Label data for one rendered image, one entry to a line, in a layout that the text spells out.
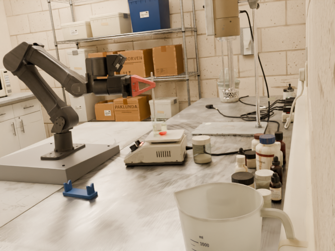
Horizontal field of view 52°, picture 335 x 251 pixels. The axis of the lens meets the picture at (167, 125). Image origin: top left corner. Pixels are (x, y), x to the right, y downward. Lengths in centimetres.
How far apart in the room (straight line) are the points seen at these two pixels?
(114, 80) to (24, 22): 361
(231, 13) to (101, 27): 230
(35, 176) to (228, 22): 89
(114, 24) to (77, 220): 281
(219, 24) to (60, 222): 95
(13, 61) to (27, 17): 337
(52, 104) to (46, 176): 26
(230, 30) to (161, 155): 58
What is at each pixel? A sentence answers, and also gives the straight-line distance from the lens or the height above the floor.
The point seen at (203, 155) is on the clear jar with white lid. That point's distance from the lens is 111.
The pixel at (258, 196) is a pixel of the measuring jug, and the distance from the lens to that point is 55.
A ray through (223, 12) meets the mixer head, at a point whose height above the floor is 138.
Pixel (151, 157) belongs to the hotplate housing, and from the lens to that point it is 114.
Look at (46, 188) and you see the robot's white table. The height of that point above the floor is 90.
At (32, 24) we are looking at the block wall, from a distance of 461.
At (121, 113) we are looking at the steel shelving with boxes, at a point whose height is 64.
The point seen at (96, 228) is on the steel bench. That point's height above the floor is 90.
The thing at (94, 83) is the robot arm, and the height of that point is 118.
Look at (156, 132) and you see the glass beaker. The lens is 115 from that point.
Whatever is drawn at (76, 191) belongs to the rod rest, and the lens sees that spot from 101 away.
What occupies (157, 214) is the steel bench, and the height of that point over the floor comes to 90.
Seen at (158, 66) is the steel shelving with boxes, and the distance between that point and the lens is 336.
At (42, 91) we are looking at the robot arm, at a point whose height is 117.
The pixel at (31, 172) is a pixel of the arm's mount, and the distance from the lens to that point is 117.
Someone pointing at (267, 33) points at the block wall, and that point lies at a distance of 348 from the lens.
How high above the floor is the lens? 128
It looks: 13 degrees down
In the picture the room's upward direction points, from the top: 6 degrees counter-clockwise
